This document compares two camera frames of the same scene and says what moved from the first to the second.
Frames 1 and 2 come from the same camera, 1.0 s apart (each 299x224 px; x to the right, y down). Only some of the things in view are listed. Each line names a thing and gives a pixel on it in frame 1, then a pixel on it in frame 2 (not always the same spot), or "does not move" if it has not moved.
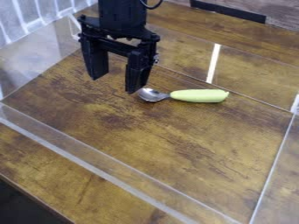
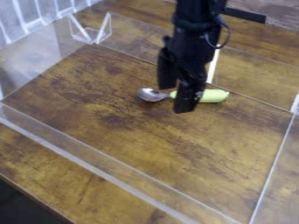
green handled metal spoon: (192, 95) does not move
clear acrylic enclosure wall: (197, 150) does not move
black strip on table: (248, 16) does not move
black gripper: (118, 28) -> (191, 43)
